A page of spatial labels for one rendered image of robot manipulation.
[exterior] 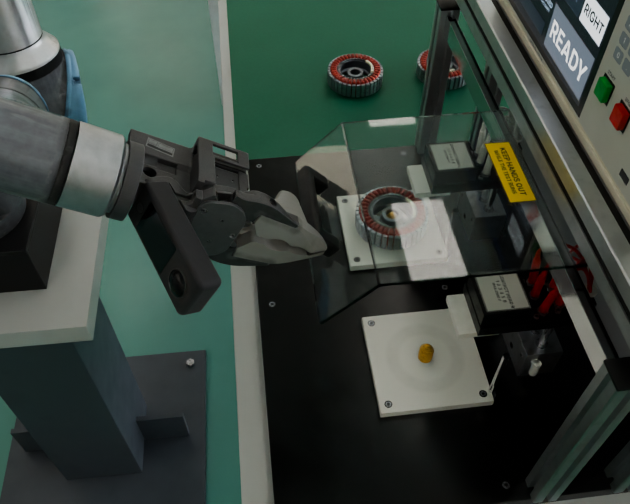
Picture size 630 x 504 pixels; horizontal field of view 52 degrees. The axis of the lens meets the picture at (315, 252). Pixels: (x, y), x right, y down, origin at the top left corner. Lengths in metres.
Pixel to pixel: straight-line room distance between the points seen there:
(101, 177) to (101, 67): 2.34
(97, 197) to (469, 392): 0.55
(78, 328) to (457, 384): 0.55
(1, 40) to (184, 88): 1.83
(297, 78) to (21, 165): 0.91
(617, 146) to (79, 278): 0.78
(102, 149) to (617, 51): 0.46
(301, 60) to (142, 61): 1.51
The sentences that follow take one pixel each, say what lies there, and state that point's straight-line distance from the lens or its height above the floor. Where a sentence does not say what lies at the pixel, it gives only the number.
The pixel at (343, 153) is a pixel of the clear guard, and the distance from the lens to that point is 0.74.
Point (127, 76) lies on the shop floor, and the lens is 2.81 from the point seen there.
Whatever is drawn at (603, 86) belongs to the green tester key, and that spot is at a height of 1.19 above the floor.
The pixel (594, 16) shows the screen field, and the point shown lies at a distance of 0.71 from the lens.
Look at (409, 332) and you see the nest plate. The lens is 0.93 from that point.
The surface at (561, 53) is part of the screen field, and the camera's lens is 0.77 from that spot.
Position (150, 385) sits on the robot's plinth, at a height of 0.02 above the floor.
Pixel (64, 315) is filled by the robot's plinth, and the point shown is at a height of 0.75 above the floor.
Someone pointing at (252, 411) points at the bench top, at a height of 0.75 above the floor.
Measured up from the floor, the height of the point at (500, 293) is 0.92.
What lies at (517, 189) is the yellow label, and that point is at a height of 1.07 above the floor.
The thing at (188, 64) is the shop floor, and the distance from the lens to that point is 2.82.
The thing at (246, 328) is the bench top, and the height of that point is 0.75.
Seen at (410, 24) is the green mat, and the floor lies 0.75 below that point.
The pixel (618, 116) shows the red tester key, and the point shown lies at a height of 1.18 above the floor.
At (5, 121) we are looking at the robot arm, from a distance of 0.56.
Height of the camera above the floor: 1.55
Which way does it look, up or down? 50 degrees down
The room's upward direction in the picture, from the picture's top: straight up
